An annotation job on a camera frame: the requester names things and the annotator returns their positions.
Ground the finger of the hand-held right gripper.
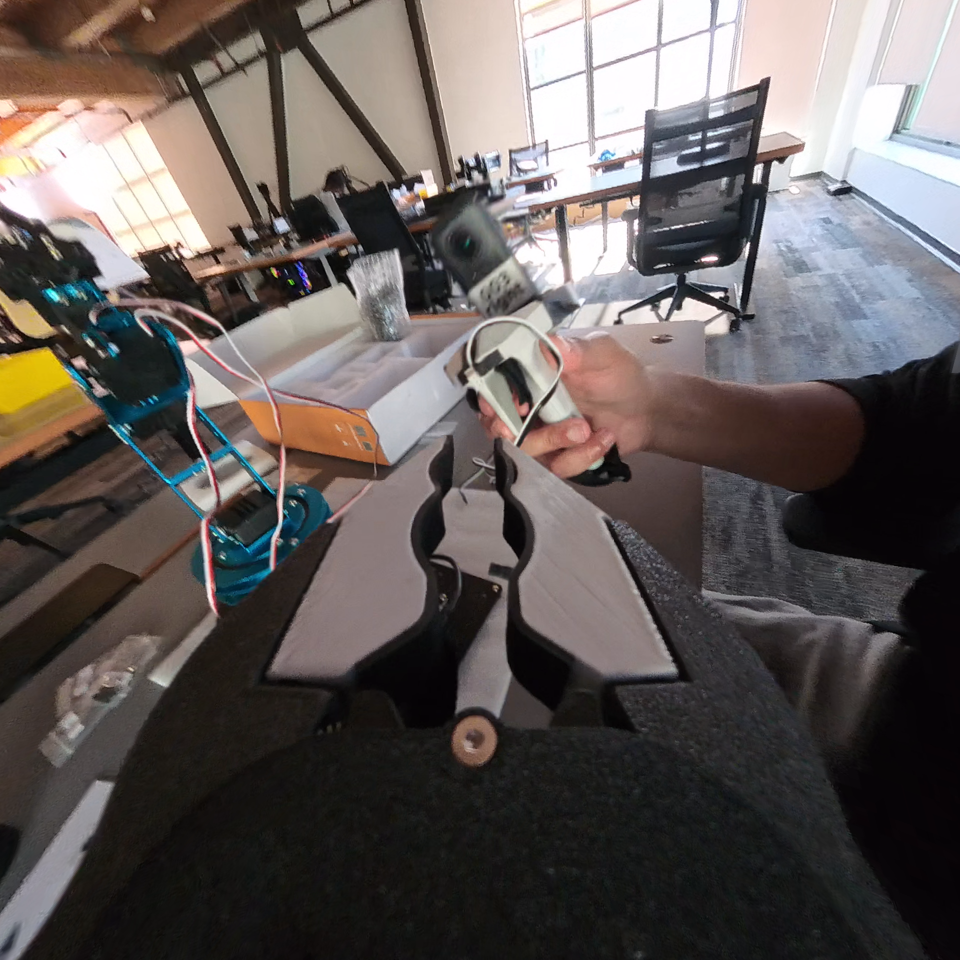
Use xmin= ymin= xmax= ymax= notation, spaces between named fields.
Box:
xmin=444 ymin=318 xmax=562 ymax=399

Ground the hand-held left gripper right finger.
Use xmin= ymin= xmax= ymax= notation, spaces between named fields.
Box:
xmin=492 ymin=439 xmax=693 ymax=687

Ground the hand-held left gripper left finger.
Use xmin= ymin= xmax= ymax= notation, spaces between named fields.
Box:
xmin=266 ymin=435 xmax=457 ymax=685

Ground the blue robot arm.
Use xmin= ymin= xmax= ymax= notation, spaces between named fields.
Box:
xmin=0 ymin=202 xmax=333 ymax=609

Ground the wooden edged desk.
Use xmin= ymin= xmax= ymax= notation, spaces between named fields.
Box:
xmin=517 ymin=131 xmax=807 ymax=316

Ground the person's right hand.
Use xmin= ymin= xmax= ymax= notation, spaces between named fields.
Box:
xmin=476 ymin=330 xmax=663 ymax=481

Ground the bubble wrap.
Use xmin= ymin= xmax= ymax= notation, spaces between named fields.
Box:
xmin=345 ymin=249 xmax=414 ymax=342

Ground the orange white cardboard box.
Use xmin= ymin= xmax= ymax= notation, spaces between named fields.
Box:
xmin=240 ymin=281 xmax=496 ymax=468

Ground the black mesh office chair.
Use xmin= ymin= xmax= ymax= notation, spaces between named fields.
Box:
xmin=615 ymin=75 xmax=774 ymax=335

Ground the window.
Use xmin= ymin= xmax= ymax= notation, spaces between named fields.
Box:
xmin=517 ymin=0 xmax=744 ymax=151

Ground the small parts zip bag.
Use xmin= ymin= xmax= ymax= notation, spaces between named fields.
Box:
xmin=37 ymin=633 xmax=164 ymax=768

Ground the yellow bin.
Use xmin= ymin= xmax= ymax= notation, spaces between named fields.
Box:
xmin=0 ymin=348 xmax=93 ymax=444

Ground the red white servo cable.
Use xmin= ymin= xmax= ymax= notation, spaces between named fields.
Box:
xmin=150 ymin=300 xmax=380 ymax=481
xmin=112 ymin=296 xmax=226 ymax=616

